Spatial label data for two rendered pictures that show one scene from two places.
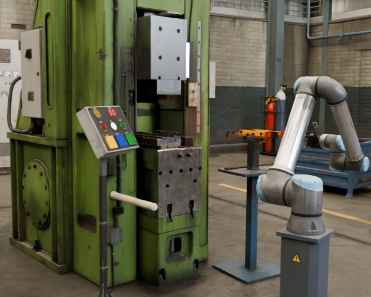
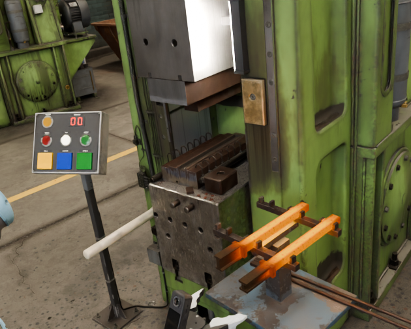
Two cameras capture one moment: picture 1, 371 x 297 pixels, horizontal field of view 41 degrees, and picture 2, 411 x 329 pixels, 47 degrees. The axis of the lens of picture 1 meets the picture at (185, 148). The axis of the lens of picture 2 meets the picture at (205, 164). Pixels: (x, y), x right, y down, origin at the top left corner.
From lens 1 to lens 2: 3.60 m
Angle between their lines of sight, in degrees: 80
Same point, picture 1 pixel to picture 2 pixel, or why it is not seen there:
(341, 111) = not seen: outside the picture
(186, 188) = (197, 253)
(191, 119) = (258, 145)
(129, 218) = not seen: hidden behind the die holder
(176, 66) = (173, 56)
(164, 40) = (146, 12)
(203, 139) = (289, 187)
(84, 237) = not seen: hidden behind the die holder
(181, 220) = (195, 289)
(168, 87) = (164, 91)
